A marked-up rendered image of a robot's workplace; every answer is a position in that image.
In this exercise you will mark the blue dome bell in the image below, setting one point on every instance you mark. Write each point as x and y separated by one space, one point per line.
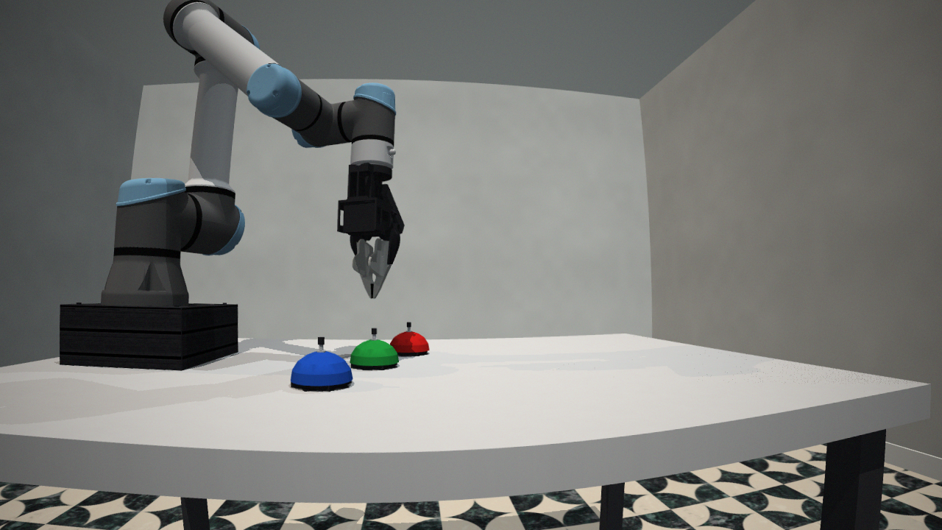
321 371

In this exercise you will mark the red dome bell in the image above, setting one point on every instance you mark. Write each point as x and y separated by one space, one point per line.
410 343

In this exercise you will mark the green bell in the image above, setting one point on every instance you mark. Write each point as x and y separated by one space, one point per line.
374 354

